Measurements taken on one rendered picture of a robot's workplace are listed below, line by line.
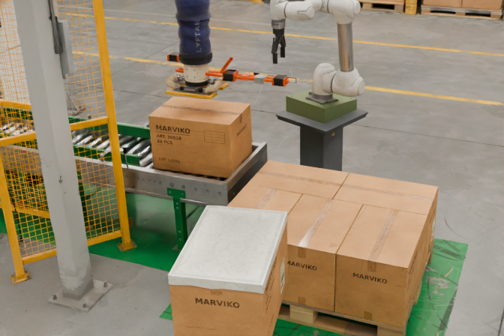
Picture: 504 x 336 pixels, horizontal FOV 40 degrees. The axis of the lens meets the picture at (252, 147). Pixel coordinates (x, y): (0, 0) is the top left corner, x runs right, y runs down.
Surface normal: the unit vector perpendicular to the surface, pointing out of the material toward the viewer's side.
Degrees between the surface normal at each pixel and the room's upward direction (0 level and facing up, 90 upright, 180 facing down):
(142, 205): 0
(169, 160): 90
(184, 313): 90
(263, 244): 0
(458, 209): 0
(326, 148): 90
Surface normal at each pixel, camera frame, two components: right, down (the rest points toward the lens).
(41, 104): -0.39, 0.39
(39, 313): -0.03, -0.91
